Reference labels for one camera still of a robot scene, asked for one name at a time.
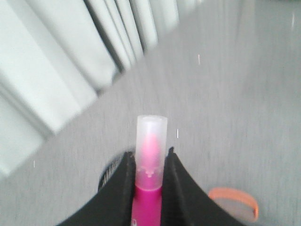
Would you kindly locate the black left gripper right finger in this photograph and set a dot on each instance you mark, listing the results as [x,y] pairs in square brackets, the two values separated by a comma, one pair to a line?
[184,203]

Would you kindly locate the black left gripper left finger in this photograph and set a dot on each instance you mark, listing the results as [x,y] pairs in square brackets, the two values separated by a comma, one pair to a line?
[112,205]

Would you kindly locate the grey orange scissors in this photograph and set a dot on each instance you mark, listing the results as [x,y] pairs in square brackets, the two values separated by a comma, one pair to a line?
[237,203]

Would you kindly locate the pink highlighter pen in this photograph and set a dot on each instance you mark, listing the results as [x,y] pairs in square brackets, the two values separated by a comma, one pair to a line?
[150,152]

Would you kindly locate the black mesh pen holder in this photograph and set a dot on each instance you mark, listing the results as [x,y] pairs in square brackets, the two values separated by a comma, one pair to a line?
[109,170]

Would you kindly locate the grey curtain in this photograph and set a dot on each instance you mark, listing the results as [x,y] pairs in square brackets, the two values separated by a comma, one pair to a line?
[56,56]

